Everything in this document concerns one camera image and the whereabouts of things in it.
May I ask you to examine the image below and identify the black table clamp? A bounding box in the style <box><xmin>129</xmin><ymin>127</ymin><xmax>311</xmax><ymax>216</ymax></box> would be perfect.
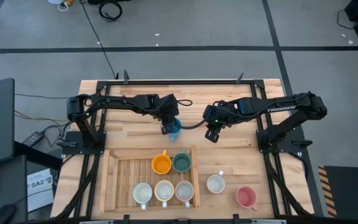
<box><xmin>57</xmin><ymin>140</ymin><xmax>78</xmax><ymax>148</ymax></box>
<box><xmin>291</xmin><ymin>139</ymin><xmax>313</xmax><ymax>148</ymax></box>

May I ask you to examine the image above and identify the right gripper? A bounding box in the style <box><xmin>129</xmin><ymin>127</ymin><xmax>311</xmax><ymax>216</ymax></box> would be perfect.
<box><xmin>203</xmin><ymin>104</ymin><xmax>231</xmax><ymax>144</ymax></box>

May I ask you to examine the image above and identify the black hazard striped mat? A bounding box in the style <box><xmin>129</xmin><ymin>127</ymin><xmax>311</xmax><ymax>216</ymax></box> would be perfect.
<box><xmin>318</xmin><ymin>164</ymin><xmax>358</xmax><ymax>218</ymax></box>

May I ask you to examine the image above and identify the black power adapter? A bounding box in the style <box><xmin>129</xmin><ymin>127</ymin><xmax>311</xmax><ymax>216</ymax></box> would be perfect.
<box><xmin>21</xmin><ymin>131</ymin><xmax>45</xmax><ymax>147</ymax></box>

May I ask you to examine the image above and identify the coiled black cable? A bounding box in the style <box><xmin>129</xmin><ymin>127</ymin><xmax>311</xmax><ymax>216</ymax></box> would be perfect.
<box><xmin>98</xmin><ymin>0</ymin><xmax>123</xmax><ymax>22</ymax></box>

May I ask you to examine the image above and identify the black aluminium table frame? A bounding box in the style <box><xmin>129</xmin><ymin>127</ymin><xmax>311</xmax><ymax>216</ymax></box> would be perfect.
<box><xmin>56</xmin><ymin>70</ymin><xmax>315</xmax><ymax>224</ymax></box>

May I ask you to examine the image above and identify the yellow dotted pattern mug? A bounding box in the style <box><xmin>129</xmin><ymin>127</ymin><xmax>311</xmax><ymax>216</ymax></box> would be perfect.
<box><xmin>174</xmin><ymin>180</ymin><xmax>195</xmax><ymax>208</ymax></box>

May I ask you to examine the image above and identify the plain green mug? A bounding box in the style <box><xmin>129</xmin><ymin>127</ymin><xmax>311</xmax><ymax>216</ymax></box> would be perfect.
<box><xmin>172</xmin><ymin>150</ymin><xmax>192</xmax><ymax>173</ymax></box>

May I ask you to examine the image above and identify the grey ikat pattern mug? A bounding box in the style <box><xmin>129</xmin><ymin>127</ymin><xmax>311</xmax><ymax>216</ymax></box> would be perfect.
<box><xmin>206</xmin><ymin>170</ymin><xmax>226</xmax><ymax>195</ymax></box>

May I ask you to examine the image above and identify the long black floor cable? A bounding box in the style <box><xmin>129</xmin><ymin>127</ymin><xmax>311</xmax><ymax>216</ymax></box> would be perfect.
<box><xmin>79</xmin><ymin>0</ymin><xmax>119</xmax><ymax>79</ymax></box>

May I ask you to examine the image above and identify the wooden slatted tray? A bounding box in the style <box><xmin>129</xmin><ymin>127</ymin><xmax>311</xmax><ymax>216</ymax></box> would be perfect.
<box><xmin>99</xmin><ymin>145</ymin><xmax>201</xmax><ymax>214</ymax></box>

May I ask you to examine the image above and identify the white printed paper sheet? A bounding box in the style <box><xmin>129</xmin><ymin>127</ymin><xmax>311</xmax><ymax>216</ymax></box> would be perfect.
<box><xmin>26</xmin><ymin>167</ymin><xmax>55</xmax><ymax>213</ymax></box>

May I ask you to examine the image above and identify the plain pink mug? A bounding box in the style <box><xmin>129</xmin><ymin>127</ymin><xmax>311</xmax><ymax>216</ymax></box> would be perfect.
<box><xmin>236</xmin><ymin>185</ymin><xmax>259</xmax><ymax>212</ymax></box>

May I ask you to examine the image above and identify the orange floral mug yellow rim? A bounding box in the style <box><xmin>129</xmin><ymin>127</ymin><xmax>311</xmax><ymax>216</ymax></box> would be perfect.
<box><xmin>154</xmin><ymin>180</ymin><xmax>175</xmax><ymax>208</ymax></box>

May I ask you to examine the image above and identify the black frame brace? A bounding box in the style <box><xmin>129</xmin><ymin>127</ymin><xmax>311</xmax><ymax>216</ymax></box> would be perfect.
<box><xmin>56</xmin><ymin>154</ymin><xmax>101</xmax><ymax>218</ymax></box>
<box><xmin>264</xmin><ymin>152</ymin><xmax>312</xmax><ymax>217</ymax></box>

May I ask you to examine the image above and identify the plain blue mug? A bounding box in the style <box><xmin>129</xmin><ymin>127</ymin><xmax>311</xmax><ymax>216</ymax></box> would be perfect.
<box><xmin>168</xmin><ymin>117</ymin><xmax>183</xmax><ymax>142</ymax></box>

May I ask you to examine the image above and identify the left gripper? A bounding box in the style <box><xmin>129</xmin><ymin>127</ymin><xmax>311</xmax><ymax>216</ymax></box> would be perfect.
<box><xmin>157</xmin><ymin>93</ymin><xmax>180</xmax><ymax>136</ymax></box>

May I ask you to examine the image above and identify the plain yellow mug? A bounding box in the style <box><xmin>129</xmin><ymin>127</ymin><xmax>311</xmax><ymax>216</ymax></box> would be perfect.
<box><xmin>151</xmin><ymin>149</ymin><xmax>173</xmax><ymax>175</ymax></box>

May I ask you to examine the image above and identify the black computer mouse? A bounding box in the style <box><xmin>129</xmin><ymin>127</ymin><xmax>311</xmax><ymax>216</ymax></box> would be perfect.
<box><xmin>0</xmin><ymin>203</ymin><xmax>17</xmax><ymax>224</ymax></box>

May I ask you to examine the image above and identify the black camera cable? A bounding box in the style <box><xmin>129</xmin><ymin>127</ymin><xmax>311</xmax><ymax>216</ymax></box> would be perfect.
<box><xmin>180</xmin><ymin>117</ymin><xmax>208</xmax><ymax>130</ymax></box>
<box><xmin>177</xmin><ymin>98</ymin><xmax>194</xmax><ymax>108</ymax></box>

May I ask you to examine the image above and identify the blue lattice pattern mug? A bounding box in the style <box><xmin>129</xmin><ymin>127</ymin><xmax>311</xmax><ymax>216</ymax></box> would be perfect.
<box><xmin>132</xmin><ymin>182</ymin><xmax>154</xmax><ymax>211</ymax></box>

